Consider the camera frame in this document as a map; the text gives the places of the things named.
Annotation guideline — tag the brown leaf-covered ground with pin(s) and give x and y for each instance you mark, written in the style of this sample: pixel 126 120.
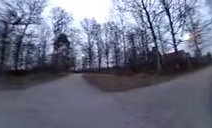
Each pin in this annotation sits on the brown leaf-covered ground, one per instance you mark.
pixel 117 81
pixel 24 80

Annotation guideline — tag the wood of bare trees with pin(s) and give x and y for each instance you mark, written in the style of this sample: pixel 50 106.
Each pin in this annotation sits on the wood of bare trees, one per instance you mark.
pixel 134 43

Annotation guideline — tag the dark pine tree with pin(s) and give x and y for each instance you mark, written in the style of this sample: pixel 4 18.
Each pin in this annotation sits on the dark pine tree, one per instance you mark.
pixel 62 50

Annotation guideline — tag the grey asphalt path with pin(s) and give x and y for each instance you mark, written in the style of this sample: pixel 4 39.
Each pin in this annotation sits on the grey asphalt path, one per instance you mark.
pixel 70 106

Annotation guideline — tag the dark building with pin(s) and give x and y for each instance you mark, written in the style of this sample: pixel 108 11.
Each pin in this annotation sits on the dark building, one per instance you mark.
pixel 175 60

